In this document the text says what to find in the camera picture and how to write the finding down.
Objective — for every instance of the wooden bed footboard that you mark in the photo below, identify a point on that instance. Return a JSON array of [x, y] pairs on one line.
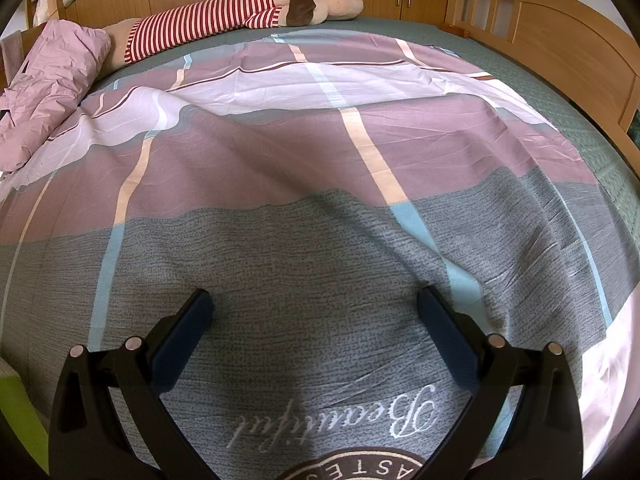
[[579, 51]]

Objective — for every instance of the patchwork bed sheet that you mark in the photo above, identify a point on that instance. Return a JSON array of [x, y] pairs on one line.
[[312, 181]]

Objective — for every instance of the striped plush dog toy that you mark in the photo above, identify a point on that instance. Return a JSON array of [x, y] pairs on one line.
[[135, 39]]

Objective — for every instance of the pink crumpled quilt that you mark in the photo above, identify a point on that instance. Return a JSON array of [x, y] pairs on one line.
[[55, 76]]

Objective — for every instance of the green cardboard box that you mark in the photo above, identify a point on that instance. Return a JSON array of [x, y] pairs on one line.
[[24, 421]]

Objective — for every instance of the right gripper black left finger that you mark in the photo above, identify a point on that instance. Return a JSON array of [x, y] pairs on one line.
[[86, 439]]

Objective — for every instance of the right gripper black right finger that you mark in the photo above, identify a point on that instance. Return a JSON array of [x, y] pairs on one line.
[[544, 437]]

